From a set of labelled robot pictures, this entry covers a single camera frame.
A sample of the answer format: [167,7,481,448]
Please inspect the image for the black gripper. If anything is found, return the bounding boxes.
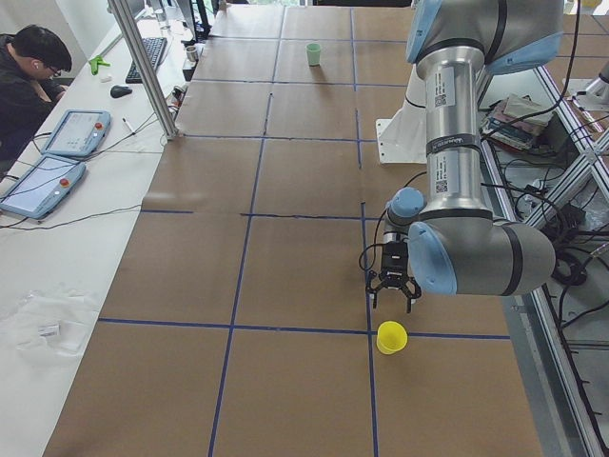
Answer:
[365,241,422,313]

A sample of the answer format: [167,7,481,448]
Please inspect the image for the yellow plastic cup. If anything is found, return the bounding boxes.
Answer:
[376,321,408,355]

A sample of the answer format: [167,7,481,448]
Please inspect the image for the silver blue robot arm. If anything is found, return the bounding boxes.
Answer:
[366,1,563,301]

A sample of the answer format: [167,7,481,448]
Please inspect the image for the stack of books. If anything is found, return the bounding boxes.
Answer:
[481,94,554,150]

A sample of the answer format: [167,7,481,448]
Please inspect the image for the light green plastic cup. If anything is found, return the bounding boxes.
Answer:
[305,43,322,67]

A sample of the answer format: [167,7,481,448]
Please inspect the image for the silver metal cup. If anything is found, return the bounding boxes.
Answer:
[185,45,199,63]

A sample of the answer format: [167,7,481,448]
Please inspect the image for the black white marker pen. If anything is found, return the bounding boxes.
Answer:
[122,117,136,135]

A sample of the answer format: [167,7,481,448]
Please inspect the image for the black keyboard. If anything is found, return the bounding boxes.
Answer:
[125,37,167,85]

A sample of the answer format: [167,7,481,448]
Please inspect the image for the black computer mouse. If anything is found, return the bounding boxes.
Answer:
[109,85,132,99]

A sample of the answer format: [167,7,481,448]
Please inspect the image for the upper teach pendant tablet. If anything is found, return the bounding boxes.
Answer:
[41,109,111,158]

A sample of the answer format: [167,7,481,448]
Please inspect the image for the teach pendant tablet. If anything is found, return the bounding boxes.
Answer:
[41,109,111,158]
[1,154,87,220]

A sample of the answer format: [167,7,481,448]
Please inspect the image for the clear plastic bag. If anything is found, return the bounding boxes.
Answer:
[1,288,102,367]

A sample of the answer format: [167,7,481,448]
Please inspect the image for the lower teach pendant tablet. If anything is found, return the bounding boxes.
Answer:
[1,154,87,220]

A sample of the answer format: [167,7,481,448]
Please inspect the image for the green plastic clamp tool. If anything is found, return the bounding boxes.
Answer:
[88,54,111,75]

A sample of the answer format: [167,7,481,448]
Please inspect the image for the seated man in black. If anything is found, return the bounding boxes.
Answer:
[1,25,72,173]

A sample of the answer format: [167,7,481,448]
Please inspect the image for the aluminium frame post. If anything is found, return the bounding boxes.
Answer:
[108,0,178,141]

